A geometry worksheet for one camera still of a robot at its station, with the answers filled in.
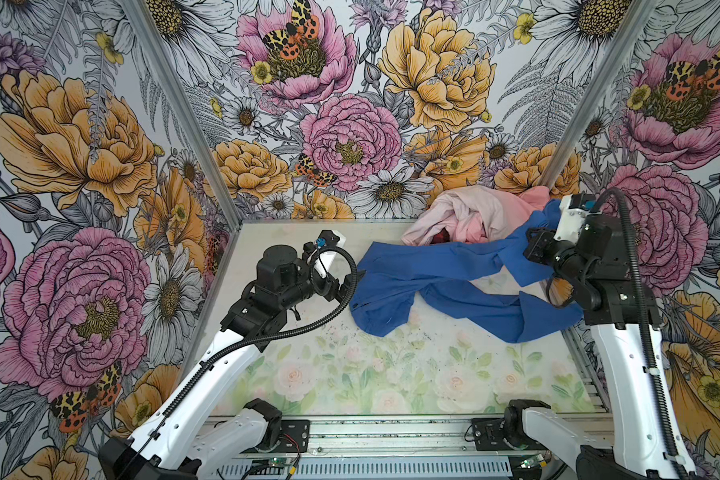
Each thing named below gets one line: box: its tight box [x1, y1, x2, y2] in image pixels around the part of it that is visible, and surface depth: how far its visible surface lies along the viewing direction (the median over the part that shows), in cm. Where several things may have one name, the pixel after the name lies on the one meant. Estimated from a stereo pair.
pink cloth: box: [457, 186, 551, 244], surface depth 101 cm
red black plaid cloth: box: [430, 227, 450, 244], surface depth 107 cm
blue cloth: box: [349, 199, 582, 343], surface depth 96 cm
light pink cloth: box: [401, 184, 550, 246], surface depth 104 cm
